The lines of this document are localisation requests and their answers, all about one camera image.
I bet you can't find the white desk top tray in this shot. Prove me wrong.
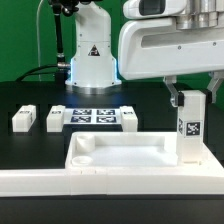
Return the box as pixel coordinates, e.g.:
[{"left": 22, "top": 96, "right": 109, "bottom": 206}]
[{"left": 65, "top": 132, "right": 224, "bottom": 175}]

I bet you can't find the black cable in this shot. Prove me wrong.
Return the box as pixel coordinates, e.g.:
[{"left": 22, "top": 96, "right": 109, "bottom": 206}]
[{"left": 15, "top": 64, "right": 59, "bottom": 82}]

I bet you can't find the white L-shaped fence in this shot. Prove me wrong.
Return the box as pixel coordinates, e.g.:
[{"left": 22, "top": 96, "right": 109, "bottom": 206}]
[{"left": 0, "top": 167, "right": 224, "bottom": 197}]

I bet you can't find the fiducial marker sheet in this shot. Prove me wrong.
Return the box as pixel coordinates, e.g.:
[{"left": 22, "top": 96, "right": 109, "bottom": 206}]
[{"left": 64, "top": 108, "right": 121, "bottom": 125}]

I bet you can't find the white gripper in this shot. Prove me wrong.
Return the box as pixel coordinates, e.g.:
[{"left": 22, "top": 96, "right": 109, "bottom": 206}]
[{"left": 118, "top": 0, "right": 224, "bottom": 107}]

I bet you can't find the grey thin cable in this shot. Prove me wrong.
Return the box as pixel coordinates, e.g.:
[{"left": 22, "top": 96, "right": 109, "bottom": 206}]
[{"left": 35, "top": 0, "right": 46, "bottom": 82}]

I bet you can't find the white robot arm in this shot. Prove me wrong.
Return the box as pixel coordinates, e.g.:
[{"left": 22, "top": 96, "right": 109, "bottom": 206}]
[{"left": 66, "top": 0, "right": 224, "bottom": 106}]

